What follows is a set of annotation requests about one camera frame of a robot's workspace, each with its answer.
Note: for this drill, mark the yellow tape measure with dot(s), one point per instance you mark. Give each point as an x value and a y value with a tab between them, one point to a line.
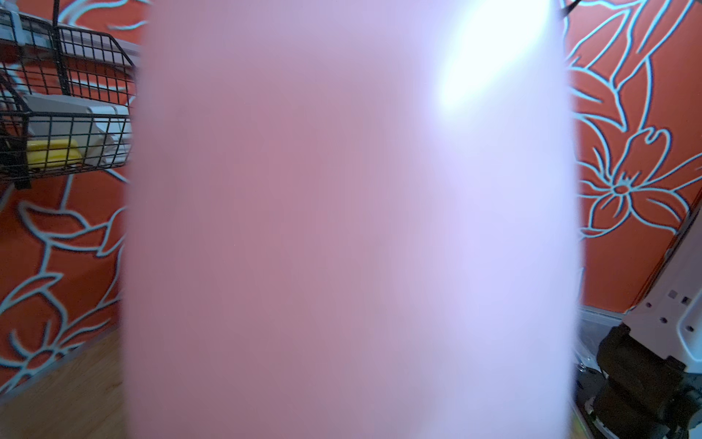
53	153

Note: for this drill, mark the white adapter block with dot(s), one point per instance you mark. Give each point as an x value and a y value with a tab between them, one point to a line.
102	131

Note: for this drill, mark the pink spray bottle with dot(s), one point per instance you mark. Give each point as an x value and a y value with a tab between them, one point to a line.
351	219

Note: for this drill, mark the black wire basket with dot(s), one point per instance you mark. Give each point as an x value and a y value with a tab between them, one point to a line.
40	56

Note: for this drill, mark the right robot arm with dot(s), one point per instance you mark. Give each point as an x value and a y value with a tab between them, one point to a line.
648	384

